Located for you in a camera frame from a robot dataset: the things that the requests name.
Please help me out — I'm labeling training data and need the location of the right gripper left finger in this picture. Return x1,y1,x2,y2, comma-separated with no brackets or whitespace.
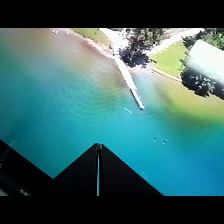
53,143,100,197

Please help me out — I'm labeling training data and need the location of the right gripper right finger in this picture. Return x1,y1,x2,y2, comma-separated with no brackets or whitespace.
98,143,164,197

